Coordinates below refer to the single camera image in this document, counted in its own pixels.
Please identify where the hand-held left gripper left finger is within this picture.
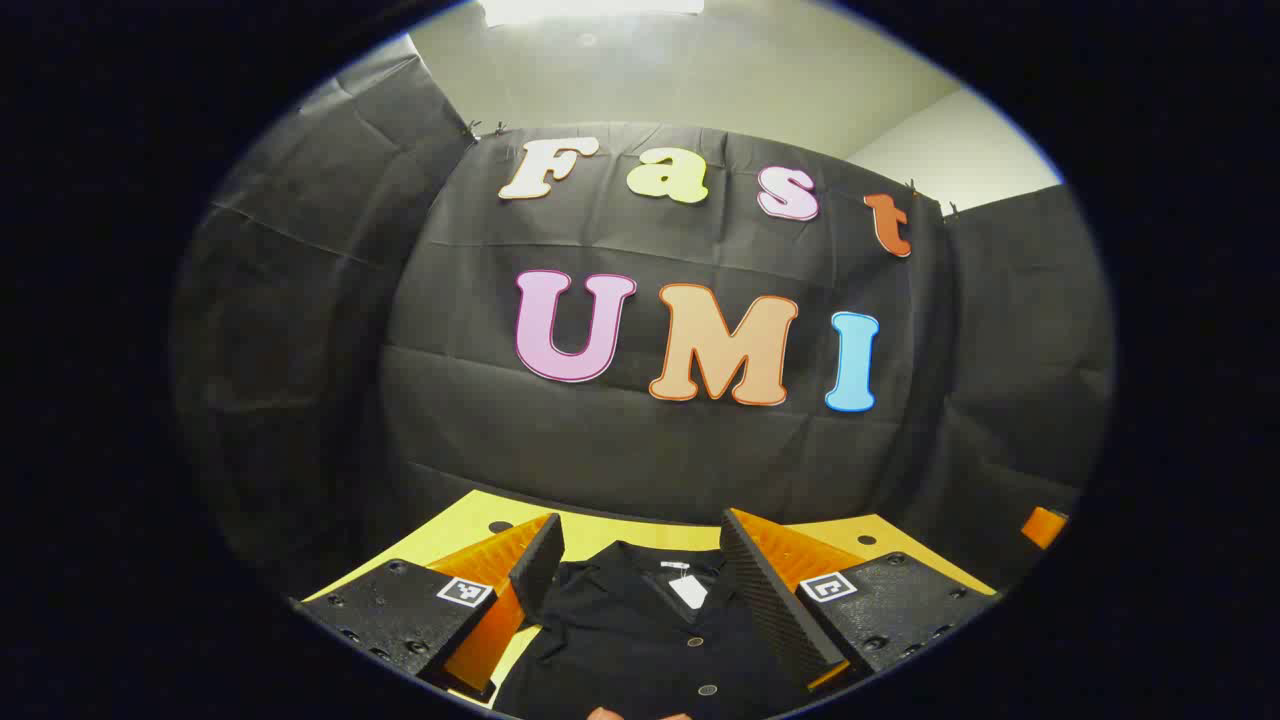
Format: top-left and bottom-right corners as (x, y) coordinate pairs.
(290, 512), (566, 701)

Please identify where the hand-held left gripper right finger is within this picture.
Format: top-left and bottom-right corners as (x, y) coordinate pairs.
(720, 508), (1001, 696)

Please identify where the black button shirt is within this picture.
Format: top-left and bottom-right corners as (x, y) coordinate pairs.
(490, 540), (816, 720)

